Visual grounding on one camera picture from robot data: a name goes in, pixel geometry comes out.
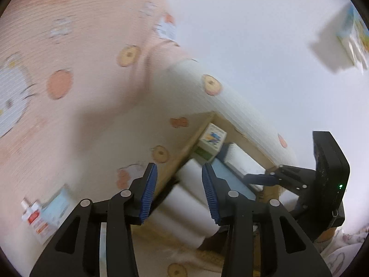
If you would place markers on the packet on wall top right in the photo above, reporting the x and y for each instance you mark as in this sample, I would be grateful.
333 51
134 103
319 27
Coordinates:
356 37

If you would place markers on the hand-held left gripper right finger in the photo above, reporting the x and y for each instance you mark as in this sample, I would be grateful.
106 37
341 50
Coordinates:
209 193

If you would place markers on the pink printed blanket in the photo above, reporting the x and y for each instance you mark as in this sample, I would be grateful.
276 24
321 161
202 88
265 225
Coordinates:
86 78

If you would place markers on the white cylindrical container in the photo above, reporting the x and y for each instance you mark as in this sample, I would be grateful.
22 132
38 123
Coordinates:
191 176

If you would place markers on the white cup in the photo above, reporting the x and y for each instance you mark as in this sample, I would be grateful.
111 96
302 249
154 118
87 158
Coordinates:
184 216

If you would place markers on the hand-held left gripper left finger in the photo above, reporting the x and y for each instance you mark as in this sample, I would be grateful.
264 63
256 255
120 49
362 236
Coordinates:
148 193

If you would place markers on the cardboard box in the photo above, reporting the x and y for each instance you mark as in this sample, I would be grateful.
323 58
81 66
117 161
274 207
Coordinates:
187 153

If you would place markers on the white pouch with red label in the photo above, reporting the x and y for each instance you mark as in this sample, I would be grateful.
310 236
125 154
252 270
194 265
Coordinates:
37 222

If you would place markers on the small printed box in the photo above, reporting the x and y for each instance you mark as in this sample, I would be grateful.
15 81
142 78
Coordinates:
212 138

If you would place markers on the blue flat box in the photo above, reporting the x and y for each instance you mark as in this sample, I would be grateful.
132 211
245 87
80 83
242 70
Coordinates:
230 179

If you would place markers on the light blue tissue pack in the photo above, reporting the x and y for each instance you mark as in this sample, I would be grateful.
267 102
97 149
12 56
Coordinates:
57 207

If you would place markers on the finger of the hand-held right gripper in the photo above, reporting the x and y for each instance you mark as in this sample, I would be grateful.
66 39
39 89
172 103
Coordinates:
259 179
291 176

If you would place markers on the white printed cloth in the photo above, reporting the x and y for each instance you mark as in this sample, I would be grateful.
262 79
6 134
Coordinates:
350 251

